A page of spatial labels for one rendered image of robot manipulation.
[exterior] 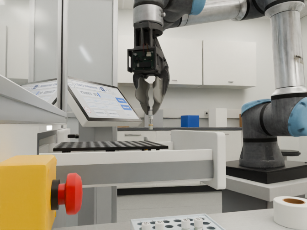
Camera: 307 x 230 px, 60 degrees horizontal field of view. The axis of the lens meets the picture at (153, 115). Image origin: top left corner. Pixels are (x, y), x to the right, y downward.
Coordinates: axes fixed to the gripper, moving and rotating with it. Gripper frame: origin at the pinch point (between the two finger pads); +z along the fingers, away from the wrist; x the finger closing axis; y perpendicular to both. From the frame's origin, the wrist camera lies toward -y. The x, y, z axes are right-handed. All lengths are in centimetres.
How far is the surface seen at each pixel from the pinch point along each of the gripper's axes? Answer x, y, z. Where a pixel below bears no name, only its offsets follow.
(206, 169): 14.7, 10.5, 12.7
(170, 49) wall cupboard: -76, -323, -110
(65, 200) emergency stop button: 5.1, 41.9, 10.8
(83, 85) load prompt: -60, -63, -18
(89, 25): -97, -130, -80
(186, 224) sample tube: 13.6, 26.4, 17.6
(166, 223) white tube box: 10.2, 24.4, 18.6
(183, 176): 10.7, 13.0, 13.7
